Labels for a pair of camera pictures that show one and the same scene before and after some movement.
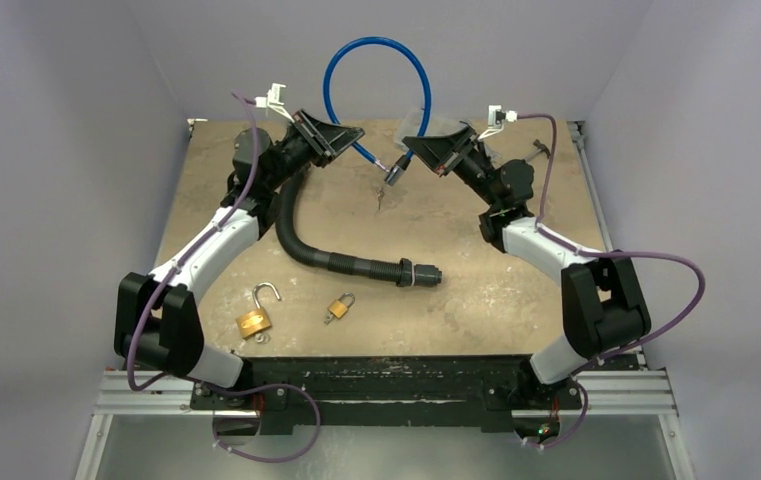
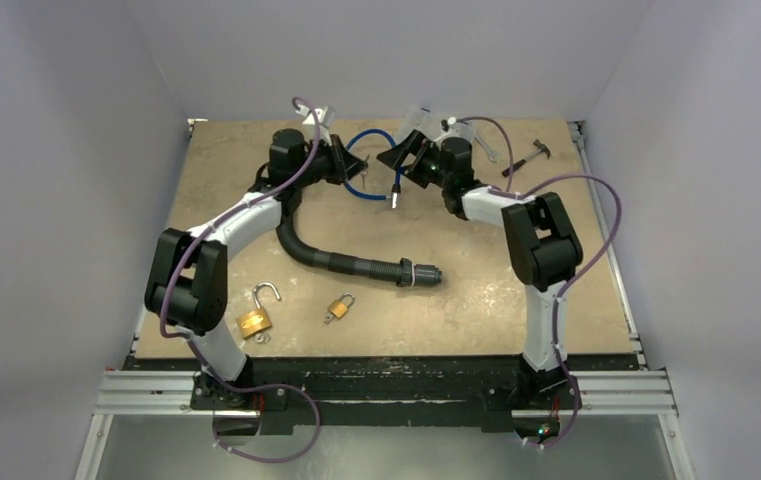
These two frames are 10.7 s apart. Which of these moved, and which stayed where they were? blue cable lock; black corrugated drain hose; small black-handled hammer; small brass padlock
Moved: blue cable lock
Stayed: small black-handled hammer; black corrugated drain hose; small brass padlock
